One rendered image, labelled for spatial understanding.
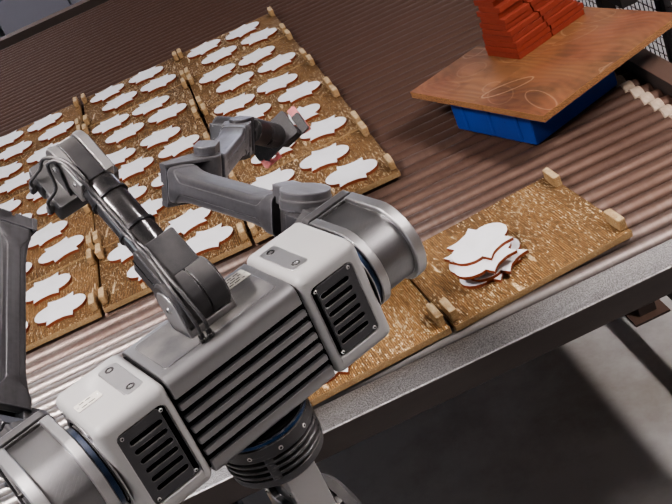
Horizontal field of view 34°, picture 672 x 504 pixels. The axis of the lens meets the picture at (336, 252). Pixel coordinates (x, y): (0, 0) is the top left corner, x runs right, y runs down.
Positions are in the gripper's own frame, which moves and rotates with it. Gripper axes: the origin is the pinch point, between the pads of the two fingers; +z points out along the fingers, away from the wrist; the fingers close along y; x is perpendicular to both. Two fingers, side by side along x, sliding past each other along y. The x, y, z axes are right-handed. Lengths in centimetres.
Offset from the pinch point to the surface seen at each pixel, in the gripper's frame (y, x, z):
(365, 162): 0.1, 1.4, 39.6
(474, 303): -15, 59, -14
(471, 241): -20, 47, -5
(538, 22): -55, 0, 54
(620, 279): -40, 72, -9
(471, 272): -18, 53, -13
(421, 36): -21, -44, 110
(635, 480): 3, 106, 75
